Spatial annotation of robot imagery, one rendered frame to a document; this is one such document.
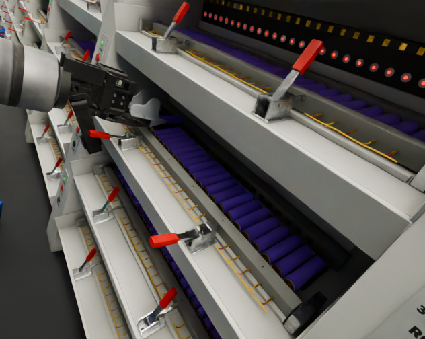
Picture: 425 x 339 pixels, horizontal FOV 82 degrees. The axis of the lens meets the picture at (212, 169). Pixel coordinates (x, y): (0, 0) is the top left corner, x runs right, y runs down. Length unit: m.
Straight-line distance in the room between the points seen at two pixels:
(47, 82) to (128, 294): 0.37
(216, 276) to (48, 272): 0.65
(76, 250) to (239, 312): 0.59
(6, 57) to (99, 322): 0.55
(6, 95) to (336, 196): 0.42
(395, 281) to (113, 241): 0.50
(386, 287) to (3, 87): 0.46
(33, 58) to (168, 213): 0.29
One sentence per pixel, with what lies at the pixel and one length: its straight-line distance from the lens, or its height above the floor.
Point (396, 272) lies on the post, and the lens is 0.22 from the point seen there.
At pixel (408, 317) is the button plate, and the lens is 0.23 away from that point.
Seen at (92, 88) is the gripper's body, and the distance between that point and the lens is 0.48.
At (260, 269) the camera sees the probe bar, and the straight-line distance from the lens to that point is 0.33.
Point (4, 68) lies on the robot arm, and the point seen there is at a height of 0.58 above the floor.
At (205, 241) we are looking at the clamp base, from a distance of 0.35.
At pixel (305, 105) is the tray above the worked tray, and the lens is 0.32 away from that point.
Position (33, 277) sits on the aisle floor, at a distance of 0.90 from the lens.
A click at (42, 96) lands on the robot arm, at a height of 0.56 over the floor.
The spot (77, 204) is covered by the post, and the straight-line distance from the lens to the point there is 0.83.
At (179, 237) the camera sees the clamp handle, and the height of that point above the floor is 0.51.
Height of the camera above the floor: 0.70
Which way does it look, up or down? 21 degrees down
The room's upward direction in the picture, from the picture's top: 28 degrees clockwise
